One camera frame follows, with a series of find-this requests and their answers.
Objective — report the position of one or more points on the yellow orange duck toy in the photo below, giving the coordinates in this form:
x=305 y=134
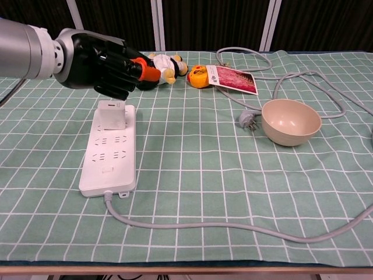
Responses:
x=198 y=78

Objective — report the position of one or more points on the red picture card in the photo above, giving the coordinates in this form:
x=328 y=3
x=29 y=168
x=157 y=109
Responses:
x=236 y=80

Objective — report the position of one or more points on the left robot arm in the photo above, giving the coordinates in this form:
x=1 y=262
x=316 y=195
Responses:
x=17 y=49

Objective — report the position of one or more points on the white frame post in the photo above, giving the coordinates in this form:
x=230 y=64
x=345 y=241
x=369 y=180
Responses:
x=270 y=23
x=75 y=14
x=157 y=23

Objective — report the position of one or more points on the beige bowl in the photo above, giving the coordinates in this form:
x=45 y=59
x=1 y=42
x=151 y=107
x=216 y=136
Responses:
x=291 y=134

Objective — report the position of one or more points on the white charger adapter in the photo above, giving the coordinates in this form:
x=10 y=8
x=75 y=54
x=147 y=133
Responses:
x=112 y=118

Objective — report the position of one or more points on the white power strip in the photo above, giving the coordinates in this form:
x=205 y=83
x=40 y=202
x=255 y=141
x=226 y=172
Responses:
x=107 y=175

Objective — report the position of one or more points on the green checked tablecloth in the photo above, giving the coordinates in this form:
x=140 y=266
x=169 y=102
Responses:
x=204 y=175

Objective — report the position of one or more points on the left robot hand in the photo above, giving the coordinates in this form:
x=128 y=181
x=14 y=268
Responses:
x=87 y=61

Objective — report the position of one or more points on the black-headed plush doll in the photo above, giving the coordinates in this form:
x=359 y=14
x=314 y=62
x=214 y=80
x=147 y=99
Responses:
x=163 y=62

